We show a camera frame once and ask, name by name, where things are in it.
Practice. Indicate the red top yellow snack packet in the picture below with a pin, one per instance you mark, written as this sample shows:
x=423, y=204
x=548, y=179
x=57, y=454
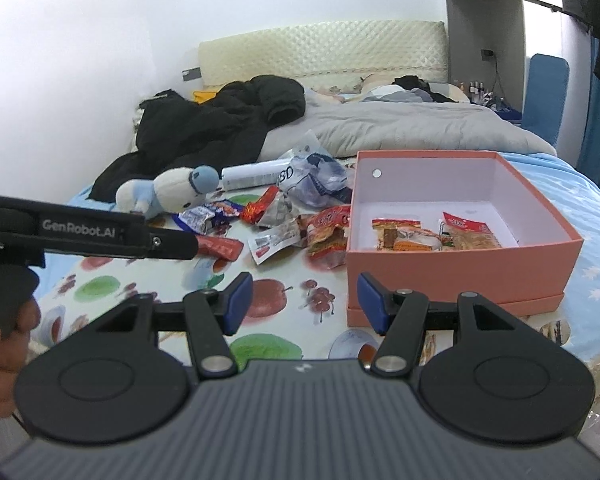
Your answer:
x=472, y=235

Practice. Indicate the grey wall plate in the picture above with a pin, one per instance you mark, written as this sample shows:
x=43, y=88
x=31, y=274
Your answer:
x=191, y=74

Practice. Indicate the blue white snack packet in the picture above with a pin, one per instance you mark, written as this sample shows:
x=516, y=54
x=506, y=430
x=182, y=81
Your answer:
x=200, y=217

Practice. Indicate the long flat red packet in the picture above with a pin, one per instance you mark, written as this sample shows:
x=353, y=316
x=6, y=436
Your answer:
x=222, y=249

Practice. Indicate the grey foil packet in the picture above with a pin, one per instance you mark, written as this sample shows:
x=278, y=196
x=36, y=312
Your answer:
x=280, y=212

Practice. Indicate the blue chair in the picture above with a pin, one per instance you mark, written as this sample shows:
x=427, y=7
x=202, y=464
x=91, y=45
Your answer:
x=545, y=95

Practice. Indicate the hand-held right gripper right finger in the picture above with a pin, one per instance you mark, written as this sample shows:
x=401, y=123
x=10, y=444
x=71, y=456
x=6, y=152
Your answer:
x=372, y=305

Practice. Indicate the group of small bottles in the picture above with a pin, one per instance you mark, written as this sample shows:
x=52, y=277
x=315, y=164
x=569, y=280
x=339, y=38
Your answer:
x=477, y=91

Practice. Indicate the red packet with round logo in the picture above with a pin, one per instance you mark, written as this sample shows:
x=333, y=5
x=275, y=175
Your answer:
x=420, y=242

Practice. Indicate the pink cardboard box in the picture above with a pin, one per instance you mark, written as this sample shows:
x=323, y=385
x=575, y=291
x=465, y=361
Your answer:
x=455, y=275

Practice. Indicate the white cylindrical bottle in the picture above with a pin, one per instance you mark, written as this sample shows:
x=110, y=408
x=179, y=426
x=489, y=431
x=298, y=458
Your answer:
x=252, y=174

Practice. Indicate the cream quilted headboard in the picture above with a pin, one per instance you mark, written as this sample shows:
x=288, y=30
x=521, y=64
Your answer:
x=320, y=47

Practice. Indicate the dark wall socket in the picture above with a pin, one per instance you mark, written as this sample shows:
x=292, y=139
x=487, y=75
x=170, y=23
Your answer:
x=488, y=53

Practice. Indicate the white packet with red label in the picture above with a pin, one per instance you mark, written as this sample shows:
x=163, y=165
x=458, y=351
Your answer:
x=270, y=245

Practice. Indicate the grey blanket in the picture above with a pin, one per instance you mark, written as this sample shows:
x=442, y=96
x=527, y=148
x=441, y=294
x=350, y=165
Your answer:
x=405, y=122

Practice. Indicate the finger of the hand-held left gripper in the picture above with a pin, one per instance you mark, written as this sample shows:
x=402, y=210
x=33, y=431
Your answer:
x=172, y=246

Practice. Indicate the red foil packet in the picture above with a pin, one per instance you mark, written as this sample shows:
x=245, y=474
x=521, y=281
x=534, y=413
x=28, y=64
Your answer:
x=257, y=207

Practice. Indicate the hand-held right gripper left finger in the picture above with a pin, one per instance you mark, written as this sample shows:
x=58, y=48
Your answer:
x=239, y=305

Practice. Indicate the large red orange snack packet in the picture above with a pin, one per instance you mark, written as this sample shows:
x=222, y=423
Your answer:
x=327, y=237

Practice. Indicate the yellow cloth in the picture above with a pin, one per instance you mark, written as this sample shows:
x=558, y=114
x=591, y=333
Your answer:
x=204, y=96

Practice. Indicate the dark clothes on pillow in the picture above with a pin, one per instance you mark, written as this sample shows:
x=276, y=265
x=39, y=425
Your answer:
x=412, y=82

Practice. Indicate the clear plastic bag blue print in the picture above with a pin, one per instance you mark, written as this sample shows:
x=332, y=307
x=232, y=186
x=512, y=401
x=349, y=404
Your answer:
x=315, y=180

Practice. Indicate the person's left hand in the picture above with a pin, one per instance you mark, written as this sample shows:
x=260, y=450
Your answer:
x=0, y=375

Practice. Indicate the blue white plush penguin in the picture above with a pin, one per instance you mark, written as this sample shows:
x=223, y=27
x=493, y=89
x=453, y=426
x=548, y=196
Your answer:
x=175, y=190

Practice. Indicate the white cabinet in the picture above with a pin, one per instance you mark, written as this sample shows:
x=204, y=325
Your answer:
x=465, y=35

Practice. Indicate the pink floral pillow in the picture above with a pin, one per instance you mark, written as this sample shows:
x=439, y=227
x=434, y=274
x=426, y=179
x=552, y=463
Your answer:
x=375, y=82

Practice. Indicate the white and black clothes pile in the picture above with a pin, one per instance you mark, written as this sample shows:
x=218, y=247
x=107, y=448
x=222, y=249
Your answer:
x=157, y=96

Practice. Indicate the black puffer jacket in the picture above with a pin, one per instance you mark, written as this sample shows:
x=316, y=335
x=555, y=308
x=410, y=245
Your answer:
x=205, y=125

